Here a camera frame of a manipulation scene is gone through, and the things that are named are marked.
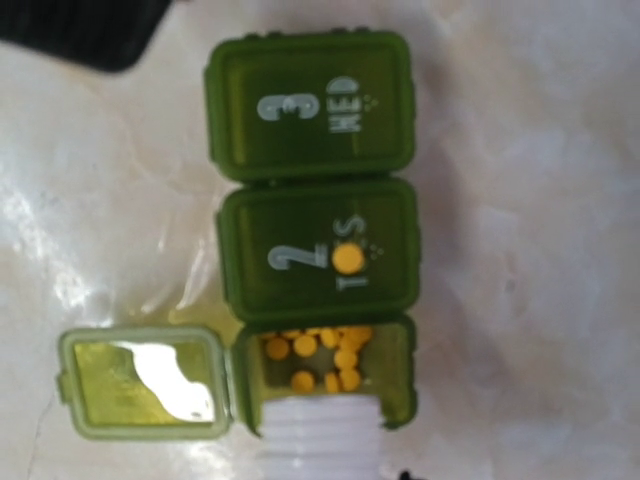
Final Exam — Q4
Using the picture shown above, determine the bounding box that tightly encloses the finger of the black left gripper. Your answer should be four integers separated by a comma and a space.
1, 0, 172, 73

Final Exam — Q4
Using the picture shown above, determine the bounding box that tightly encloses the green weekly pill organizer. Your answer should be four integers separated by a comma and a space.
58, 29, 421, 441

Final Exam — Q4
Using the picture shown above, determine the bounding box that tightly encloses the white pill bottle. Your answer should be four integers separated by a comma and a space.
258, 394, 383, 480

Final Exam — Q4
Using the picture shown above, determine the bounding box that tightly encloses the yellow pill on lid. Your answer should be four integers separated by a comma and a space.
331, 242, 366, 275

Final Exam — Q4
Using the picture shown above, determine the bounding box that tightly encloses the yellow pill in compartment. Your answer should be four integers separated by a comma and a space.
291, 370, 316, 394
333, 348, 359, 370
265, 337, 290, 361
337, 368, 362, 392
293, 334, 318, 358
319, 328, 342, 349

